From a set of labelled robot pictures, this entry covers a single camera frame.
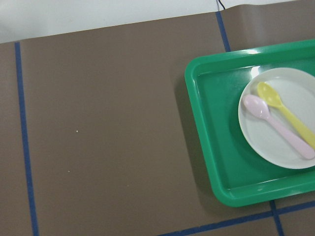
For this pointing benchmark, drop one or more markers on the pink plastic spoon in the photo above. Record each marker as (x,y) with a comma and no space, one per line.
(259,109)

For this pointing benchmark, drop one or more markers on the yellow plastic spoon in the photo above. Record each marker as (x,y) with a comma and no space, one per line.
(273,99)

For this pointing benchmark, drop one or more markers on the white round plate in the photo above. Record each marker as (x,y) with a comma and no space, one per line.
(297,91)

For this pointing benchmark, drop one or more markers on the green plastic tray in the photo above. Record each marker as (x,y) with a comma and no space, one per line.
(239,176)

